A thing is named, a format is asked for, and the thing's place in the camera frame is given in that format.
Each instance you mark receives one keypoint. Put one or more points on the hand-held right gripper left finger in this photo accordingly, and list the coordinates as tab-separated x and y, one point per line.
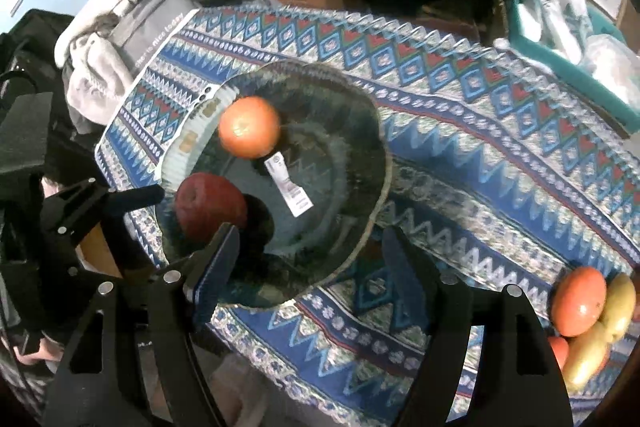
220	264

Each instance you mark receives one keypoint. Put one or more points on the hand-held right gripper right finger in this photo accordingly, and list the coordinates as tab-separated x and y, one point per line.
400	269

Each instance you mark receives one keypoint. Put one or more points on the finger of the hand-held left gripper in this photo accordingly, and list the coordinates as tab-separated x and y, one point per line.
100	204

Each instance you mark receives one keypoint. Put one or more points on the red apple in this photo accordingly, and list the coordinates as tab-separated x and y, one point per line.
207	207

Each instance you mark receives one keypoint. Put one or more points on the orange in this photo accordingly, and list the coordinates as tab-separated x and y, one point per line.
559	351
579	302
249	127

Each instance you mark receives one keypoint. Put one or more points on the dark glass bowl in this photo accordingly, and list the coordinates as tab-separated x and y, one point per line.
330	142

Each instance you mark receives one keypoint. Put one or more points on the yellow-green apple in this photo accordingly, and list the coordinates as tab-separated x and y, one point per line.
620	307

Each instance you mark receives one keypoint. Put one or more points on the person's left hand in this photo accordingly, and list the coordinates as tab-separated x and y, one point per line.
40	351

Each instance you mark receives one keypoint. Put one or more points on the black bag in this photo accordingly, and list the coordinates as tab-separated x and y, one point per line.
35	42

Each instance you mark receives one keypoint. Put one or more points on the grey clothes pile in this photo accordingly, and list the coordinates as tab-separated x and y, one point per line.
95	52

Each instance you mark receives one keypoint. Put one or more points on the blue patterned blanket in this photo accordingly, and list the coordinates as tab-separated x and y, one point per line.
475	167

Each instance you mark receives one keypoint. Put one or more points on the grey fabric bag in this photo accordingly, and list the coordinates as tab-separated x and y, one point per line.
150	22

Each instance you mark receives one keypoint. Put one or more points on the teal plastic basket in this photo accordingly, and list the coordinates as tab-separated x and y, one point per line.
550	57

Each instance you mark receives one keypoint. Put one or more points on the clear plastic bag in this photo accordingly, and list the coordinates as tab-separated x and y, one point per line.
610	57

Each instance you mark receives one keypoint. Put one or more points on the white wall switch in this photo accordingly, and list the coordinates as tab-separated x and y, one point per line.
16	3

